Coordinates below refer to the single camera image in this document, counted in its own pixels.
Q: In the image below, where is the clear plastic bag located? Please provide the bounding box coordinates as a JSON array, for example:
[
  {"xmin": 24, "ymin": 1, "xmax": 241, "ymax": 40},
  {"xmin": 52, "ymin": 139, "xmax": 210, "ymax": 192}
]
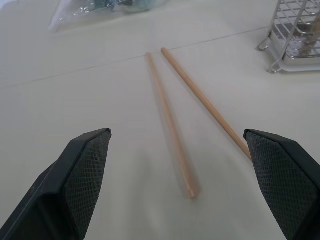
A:
[{"xmin": 47, "ymin": 0, "xmax": 171, "ymax": 33}]

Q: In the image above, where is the metal wire cutlery holder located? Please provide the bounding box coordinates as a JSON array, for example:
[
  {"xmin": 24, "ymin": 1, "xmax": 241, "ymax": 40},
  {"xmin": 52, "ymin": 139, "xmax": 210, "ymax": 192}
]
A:
[{"xmin": 257, "ymin": 0, "xmax": 320, "ymax": 75}]

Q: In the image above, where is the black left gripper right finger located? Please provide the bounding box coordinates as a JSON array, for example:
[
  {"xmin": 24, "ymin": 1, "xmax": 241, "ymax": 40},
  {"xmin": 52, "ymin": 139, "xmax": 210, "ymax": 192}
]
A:
[{"xmin": 243, "ymin": 128, "xmax": 320, "ymax": 240}]

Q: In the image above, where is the wooden chopstick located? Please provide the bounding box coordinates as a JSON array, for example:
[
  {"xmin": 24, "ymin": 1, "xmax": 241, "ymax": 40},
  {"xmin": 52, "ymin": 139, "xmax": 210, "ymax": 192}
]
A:
[
  {"xmin": 160, "ymin": 47, "xmax": 253, "ymax": 161},
  {"xmin": 145, "ymin": 51, "xmax": 202, "ymax": 200}
]

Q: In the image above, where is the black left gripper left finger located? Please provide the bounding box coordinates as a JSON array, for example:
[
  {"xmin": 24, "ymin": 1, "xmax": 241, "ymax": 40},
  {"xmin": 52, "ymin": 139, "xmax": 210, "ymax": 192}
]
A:
[{"xmin": 0, "ymin": 127, "xmax": 113, "ymax": 240}]

